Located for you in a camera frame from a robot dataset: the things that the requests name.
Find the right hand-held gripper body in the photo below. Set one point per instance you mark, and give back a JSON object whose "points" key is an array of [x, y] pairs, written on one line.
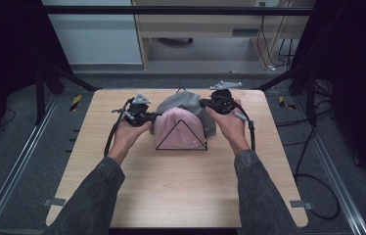
{"points": [[222, 98]]}

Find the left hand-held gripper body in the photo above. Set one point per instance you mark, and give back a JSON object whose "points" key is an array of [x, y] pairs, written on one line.
{"points": [[137, 112]]}

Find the grey knit beanie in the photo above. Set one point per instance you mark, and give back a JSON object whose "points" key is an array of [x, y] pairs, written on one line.
{"points": [[187, 99]]}

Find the pink knit beanie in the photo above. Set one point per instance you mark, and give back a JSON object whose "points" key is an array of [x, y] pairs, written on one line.
{"points": [[174, 125]]}

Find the person's left hand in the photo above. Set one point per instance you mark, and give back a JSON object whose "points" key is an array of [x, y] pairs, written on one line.
{"points": [[127, 135]]}

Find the person's right hand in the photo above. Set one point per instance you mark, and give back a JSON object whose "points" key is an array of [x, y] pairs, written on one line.
{"points": [[231, 129]]}

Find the light wooden desk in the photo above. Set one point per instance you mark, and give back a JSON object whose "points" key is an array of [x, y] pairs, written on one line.
{"points": [[204, 29]]}

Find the black metal stand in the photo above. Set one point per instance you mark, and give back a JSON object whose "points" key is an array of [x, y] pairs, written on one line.
{"points": [[54, 81], [301, 81]]}

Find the white cabinet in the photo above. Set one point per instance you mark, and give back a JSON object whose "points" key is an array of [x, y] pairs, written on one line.
{"points": [[96, 36]]}

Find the grey tape piece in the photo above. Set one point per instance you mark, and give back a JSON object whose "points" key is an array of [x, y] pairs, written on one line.
{"points": [[301, 204], [54, 202]]}

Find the dark curtain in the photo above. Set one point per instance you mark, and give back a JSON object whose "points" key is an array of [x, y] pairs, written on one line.
{"points": [[357, 81], [5, 65]]}

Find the black horizontal frame bar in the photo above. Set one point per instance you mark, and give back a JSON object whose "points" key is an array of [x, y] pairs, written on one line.
{"points": [[171, 10]]}

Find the aluminium floor rail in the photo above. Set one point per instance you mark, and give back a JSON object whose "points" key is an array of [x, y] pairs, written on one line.
{"points": [[14, 176], [334, 176]]}

